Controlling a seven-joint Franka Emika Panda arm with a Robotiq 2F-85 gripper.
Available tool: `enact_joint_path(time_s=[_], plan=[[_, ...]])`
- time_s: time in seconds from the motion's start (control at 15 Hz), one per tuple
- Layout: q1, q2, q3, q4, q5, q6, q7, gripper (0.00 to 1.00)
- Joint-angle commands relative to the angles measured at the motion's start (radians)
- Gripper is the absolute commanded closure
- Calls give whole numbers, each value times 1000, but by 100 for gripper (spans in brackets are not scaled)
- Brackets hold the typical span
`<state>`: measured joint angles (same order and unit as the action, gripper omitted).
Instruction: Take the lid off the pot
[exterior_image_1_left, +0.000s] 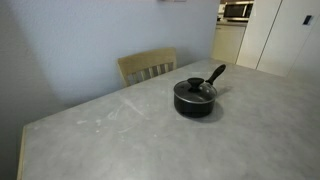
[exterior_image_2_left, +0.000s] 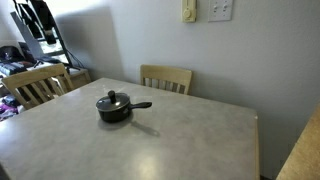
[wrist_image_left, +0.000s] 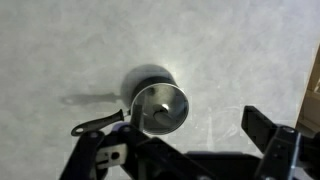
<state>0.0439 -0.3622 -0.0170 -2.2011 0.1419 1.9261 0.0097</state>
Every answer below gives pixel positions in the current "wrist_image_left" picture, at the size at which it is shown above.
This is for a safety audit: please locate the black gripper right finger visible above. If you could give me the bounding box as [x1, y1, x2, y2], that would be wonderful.
[240, 105, 320, 180]

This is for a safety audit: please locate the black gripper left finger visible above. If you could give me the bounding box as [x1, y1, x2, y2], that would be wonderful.
[59, 123, 216, 180]

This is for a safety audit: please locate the light wooden slat-back chair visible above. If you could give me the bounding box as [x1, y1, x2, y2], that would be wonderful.
[294, 43, 320, 134]

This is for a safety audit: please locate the black pot with long handle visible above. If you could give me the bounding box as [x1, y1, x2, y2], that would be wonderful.
[70, 64, 190, 137]

